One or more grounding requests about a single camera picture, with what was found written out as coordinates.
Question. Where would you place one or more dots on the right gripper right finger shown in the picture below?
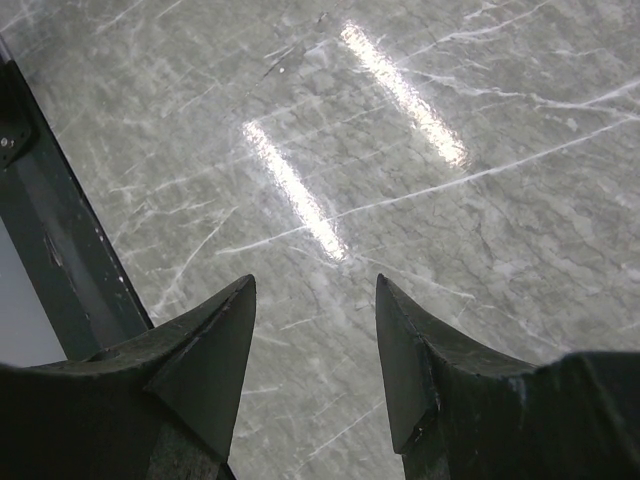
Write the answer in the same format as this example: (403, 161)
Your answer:
(458, 409)

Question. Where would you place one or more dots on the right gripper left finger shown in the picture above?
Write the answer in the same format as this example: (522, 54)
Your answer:
(160, 406)

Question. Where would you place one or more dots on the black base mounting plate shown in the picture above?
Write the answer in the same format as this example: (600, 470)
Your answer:
(64, 292)

